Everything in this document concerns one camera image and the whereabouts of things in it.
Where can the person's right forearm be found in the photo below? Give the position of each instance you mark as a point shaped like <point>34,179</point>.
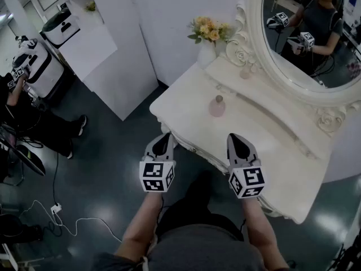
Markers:
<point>260,230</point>

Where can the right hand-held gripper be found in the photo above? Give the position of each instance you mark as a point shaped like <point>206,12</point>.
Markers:
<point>248,181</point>

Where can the white machine with black trim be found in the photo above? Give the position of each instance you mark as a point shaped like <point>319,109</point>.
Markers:
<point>39,66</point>

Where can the white machine with black lid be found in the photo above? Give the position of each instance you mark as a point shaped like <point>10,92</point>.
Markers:
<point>60,28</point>

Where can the white dressing table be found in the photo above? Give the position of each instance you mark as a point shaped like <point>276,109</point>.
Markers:
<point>282,157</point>

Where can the white vase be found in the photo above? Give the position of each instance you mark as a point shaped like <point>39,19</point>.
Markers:
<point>206,55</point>

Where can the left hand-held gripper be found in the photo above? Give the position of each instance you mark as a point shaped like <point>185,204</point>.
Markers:
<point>153,176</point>

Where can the small yellow flower sprig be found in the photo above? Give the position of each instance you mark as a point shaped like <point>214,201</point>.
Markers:
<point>90,6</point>

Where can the person's black trousers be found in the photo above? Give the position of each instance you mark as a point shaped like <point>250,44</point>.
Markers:
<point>197,205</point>

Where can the white partition counter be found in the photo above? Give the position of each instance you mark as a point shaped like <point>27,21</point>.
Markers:
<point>112,61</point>

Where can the black chair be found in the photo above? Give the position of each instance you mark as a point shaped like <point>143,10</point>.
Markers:
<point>25,157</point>

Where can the person's grey shirt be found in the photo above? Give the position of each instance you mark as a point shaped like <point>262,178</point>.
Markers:
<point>203,250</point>

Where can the white power strip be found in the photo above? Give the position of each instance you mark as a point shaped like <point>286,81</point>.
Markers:
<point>56,208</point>

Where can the oval white framed mirror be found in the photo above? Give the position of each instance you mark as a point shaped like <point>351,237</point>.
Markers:
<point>255,32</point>

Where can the person's left forearm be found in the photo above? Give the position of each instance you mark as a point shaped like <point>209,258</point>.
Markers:
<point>141,224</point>

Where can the yellow flower bouquet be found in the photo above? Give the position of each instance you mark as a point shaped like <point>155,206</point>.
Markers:
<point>210,28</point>

